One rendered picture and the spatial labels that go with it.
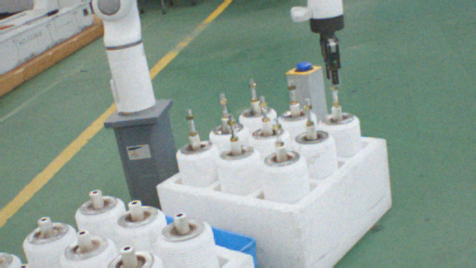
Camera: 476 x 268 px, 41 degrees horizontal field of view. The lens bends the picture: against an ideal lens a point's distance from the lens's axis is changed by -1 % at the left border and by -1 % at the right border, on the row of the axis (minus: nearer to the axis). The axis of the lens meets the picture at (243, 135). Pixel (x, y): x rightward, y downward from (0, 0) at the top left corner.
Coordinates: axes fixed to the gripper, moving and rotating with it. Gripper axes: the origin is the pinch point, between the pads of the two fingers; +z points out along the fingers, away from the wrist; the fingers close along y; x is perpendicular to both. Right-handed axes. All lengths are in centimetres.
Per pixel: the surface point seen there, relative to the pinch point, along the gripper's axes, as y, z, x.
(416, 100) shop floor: 77, 35, -37
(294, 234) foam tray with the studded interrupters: -28.8, 22.6, 14.1
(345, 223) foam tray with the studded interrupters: -16.7, 28.4, 2.6
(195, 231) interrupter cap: -45, 10, 30
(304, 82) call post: 21.0, 6.1, 5.3
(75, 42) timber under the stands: 296, 30, 141
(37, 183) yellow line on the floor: 53, 36, 95
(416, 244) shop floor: -18.0, 35.2, -12.3
